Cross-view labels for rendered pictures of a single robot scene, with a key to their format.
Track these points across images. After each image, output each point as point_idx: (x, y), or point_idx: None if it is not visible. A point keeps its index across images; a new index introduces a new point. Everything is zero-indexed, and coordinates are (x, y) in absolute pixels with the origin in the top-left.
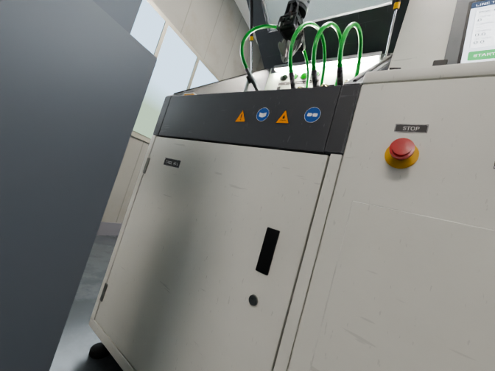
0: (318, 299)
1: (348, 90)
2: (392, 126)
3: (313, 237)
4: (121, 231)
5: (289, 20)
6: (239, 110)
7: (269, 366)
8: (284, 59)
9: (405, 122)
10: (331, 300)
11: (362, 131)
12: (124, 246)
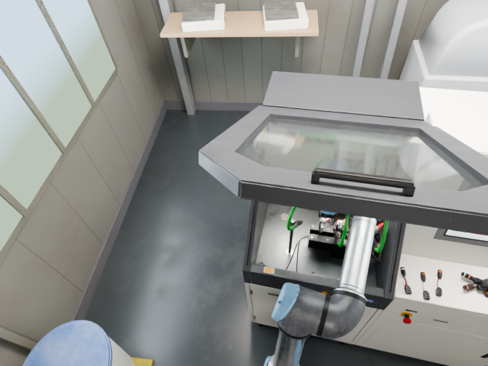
0: (374, 327)
1: (387, 299)
2: (404, 309)
3: (372, 320)
4: (250, 306)
5: (330, 215)
6: (322, 290)
7: (357, 332)
8: (324, 217)
9: (409, 309)
10: (378, 328)
11: (392, 308)
12: (257, 309)
